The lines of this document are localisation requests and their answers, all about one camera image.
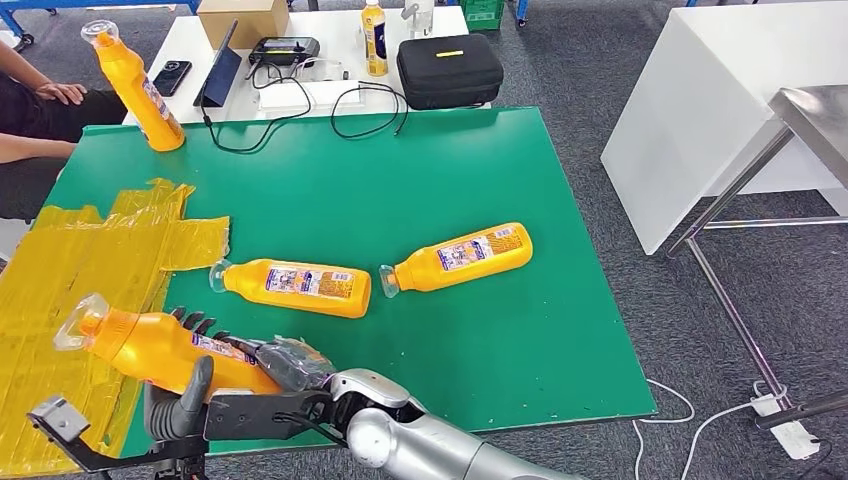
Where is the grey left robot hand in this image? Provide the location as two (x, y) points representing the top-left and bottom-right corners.
(169, 305), (232, 417)

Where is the person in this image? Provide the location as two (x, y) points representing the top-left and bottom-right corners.
(0, 39), (127, 223)

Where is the green plastic crate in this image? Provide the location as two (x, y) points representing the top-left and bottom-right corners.
(458, 0), (507, 32)

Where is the yellow drink bottle white cap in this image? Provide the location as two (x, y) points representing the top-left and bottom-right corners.
(360, 0), (390, 78)

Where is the yellow plastic-wrapped flat sheet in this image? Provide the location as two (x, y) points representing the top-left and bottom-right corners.
(0, 177), (232, 478)

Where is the clear plastic hand cover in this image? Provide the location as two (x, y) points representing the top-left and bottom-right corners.
(254, 337), (338, 392)

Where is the flat white box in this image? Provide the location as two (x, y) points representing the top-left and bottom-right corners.
(258, 80), (364, 112)

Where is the black handheld controller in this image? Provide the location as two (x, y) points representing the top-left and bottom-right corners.
(248, 36), (322, 68)

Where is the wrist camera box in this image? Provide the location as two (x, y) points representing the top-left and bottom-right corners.
(203, 390), (333, 443)
(27, 396), (91, 444)

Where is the orange plastic bottle clear cap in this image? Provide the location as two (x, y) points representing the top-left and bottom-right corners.
(208, 258), (373, 320)
(52, 293), (283, 399)
(378, 222), (535, 300)
(80, 19), (187, 154)

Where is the white desk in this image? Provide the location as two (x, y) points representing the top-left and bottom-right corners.
(600, 1), (848, 257)

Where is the looped black cable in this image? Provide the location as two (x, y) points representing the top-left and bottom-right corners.
(329, 80), (410, 140)

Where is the black smartphone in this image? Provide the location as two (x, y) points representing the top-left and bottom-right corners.
(151, 60), (194, 99)

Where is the brown cardboard box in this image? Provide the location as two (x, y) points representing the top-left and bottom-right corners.
(196, 0), (291, 51)

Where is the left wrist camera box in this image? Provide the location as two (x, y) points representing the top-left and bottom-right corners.
(27, 396), (91, 444)

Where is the long black cable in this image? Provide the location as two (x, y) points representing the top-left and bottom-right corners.
(200, 60), (314, 155)

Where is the white power strip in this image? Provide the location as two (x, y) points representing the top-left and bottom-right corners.
(751, 394), (823, 463)

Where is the black zip case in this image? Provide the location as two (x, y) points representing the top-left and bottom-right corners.
(396, 33), (505, 111)

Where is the person's left hand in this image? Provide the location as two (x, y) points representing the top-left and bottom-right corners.
(34, 82), (89, 107)

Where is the stainless steel table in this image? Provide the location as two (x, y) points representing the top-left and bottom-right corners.
(665, 84), (848, 435)

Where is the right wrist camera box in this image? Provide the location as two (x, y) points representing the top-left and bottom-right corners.
(203, 390), (333, 443)

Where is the white floor cable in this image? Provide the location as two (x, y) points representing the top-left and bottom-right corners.
(632, 379), (793, 480)

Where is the tablet in dark folio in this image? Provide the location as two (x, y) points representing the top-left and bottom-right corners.
(192, 19), (244, 109)

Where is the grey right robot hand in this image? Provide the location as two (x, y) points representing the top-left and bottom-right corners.
(221, 335), (339, 393)

